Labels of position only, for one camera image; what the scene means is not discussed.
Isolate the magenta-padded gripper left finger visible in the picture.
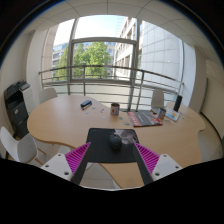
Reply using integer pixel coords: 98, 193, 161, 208
40, 141, 92, 186

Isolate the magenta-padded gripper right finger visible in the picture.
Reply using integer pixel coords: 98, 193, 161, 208
132, 142, 184, 186

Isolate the black computer mouse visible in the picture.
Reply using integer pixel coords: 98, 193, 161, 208
108, 133, 123, 151

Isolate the black printed mouse pad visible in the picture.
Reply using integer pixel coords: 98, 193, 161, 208
79, 127, 143, 164

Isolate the white chair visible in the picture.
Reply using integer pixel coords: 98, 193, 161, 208
197, 129, 224, 162
38, 87, 58, 105
150, 88, 165, 114
0, 125, 46, 165

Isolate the red magazine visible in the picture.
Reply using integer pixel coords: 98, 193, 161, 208
127, 110, 164, 128

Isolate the open light booklet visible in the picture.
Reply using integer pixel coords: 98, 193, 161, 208
165, 108, 182, 122

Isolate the black cylinder bottle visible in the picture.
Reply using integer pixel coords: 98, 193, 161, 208
172, 94, 184, 113

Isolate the black and blue stapler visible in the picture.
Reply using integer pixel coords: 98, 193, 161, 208
80, 99, 93, 111

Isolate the white mug with blue print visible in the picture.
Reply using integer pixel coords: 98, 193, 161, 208
110, 102, 121, 117

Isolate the metal balcony railing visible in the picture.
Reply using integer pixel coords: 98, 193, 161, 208
38, 64, 185, 113

